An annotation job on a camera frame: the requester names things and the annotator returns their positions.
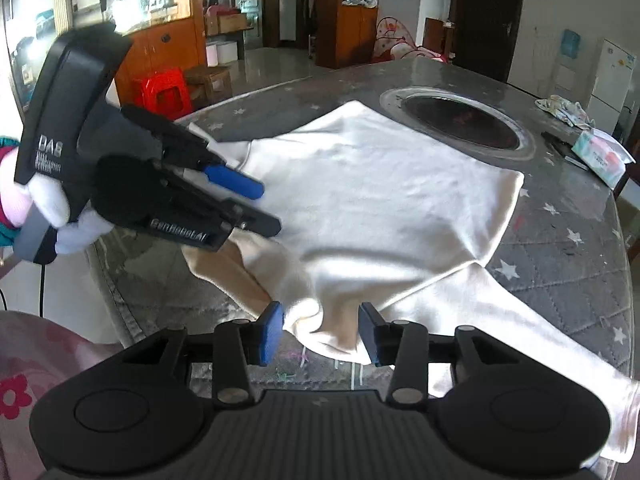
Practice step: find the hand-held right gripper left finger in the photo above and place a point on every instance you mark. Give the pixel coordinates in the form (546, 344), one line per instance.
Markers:
(270, 334)

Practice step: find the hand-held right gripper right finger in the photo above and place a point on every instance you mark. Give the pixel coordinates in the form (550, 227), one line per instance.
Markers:
(369, 335)

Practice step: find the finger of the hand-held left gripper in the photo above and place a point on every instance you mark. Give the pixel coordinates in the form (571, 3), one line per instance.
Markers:
(260, 224)
(235, 183)

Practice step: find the cream white shirt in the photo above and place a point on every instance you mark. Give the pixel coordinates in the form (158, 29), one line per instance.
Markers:
(375, 195)

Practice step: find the person's left forearm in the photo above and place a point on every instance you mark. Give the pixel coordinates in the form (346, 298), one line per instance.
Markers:
(12, 200)

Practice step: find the person's left hand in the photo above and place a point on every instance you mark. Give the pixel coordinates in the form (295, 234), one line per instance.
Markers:
(50, 202)

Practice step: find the red plastic stool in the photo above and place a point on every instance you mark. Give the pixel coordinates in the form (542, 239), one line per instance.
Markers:
(159, 82)

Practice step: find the small wooden stool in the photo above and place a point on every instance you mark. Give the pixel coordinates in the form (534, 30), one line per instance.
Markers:
(210, 77)

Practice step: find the wooden display cabinet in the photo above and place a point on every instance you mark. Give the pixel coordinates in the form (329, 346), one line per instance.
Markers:
(160, 45)

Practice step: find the white storage box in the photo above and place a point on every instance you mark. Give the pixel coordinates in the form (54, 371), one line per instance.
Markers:
(222, 52)

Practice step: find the cardboard box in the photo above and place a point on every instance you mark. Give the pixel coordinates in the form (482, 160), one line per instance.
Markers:
(231, 22)

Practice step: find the tall wooden shelf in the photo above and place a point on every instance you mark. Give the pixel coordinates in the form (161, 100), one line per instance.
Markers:
(350, 35)

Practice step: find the pink play tent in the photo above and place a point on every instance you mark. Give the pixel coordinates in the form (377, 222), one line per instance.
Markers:
(395, 42)

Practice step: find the round built-in table stove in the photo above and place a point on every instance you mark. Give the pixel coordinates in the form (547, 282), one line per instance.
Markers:
(460, 121)

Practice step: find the person's pink floral clothing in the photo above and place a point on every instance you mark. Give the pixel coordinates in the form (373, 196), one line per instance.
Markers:
(35, 390)

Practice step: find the tissue packet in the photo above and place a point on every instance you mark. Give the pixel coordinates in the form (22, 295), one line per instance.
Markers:
(600, 157)

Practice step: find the crumpled patterned cloth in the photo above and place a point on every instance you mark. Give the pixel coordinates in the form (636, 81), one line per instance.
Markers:
(565, 110)

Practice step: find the dark wooden door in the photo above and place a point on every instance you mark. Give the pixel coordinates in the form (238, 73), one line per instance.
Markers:
(487, 15)

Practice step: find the white refrigerator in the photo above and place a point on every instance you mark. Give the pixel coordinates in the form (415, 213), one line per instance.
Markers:
(612, 80)

